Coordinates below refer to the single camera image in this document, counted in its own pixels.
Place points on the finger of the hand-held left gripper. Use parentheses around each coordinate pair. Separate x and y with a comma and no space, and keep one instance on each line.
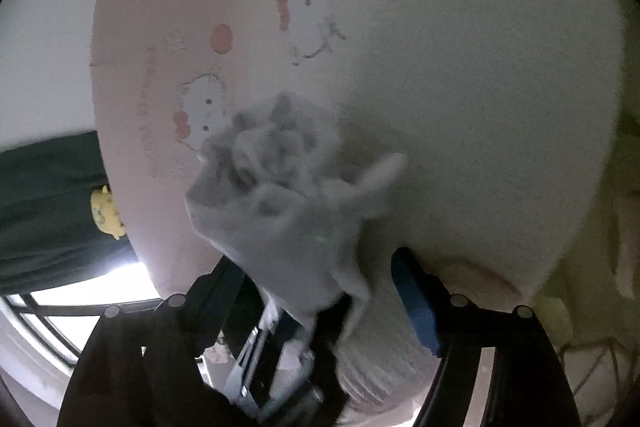
(417,307)
(210,299)

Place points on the light grey garment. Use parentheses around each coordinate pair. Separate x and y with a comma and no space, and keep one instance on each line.
(280,207)

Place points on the window with dark bars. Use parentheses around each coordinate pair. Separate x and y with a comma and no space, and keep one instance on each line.
(65,327)

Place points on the dark green cloth yellow figure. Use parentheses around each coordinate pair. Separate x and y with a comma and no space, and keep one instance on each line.
(45,207)

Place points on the cartoon cat printed bed sheet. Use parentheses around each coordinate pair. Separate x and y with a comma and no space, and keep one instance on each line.
(450,82)

